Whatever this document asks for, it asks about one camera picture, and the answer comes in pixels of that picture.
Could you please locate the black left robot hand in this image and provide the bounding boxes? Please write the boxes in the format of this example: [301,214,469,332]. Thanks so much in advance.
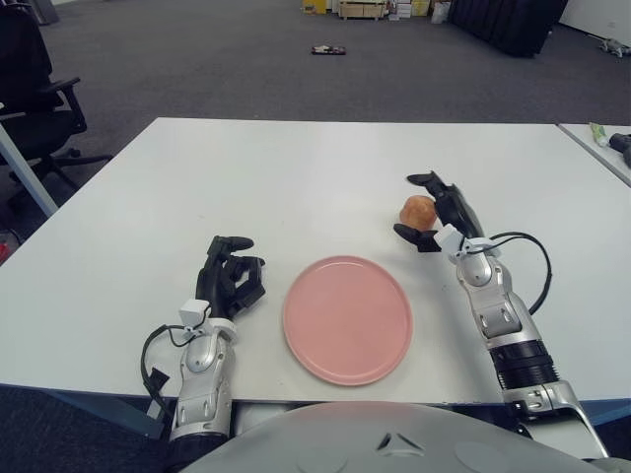
[195,235,268,320]

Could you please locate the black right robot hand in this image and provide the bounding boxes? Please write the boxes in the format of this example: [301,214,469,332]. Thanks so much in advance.
[392,170,487,253]

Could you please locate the red yellow apple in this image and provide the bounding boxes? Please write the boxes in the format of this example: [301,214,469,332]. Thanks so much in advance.
[398,194,439,231]

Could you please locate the pink round plate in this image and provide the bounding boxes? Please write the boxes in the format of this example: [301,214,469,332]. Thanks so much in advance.
[282,254,414,386]

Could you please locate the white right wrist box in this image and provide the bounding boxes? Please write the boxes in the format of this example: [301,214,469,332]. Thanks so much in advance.
[433,224,467,258]

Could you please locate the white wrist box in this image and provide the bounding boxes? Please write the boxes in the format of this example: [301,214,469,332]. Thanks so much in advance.
[433,224,467,258]
[177,299,211,333]

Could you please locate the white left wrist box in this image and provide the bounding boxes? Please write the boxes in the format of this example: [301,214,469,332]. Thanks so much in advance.
[177,299,211,333]

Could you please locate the white side table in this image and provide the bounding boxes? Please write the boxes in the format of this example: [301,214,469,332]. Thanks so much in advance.
[556,123,631,188]

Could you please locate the green white tube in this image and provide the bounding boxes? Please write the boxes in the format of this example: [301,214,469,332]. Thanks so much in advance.
[589,122,612,148]

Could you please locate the black curtain partition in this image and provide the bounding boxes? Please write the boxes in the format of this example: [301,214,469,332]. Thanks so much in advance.
[446,0,571,60]

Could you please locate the stacked white cardboard boxes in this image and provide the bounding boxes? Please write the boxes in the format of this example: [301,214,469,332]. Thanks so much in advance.
[388,0,433,22]

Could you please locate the red object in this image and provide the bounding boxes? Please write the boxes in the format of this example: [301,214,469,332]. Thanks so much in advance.
[0,231,21,262]

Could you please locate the wooden crate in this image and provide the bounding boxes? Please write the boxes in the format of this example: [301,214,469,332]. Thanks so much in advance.
[337,0,390,22]

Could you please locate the grey toy robot dog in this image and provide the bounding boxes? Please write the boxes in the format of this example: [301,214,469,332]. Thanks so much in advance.
[597,38,630,59]

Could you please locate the grey robot torso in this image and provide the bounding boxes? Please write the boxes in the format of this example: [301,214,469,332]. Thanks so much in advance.
[179,399,612,473]

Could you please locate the black office chair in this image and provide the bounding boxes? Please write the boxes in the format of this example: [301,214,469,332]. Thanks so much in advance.
[0,4,114,208]

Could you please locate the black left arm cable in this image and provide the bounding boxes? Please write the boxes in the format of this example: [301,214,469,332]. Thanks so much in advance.
[141,322,191,403]

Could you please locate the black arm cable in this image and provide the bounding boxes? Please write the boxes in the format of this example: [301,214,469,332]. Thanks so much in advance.
[141,322,191,403]
[462,230,552,316]

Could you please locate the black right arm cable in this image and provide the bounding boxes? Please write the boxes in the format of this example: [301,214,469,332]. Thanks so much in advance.
[462,230,552,316]

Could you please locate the blue grey table frame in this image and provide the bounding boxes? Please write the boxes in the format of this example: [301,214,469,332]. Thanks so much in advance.
[43,386,631,439]

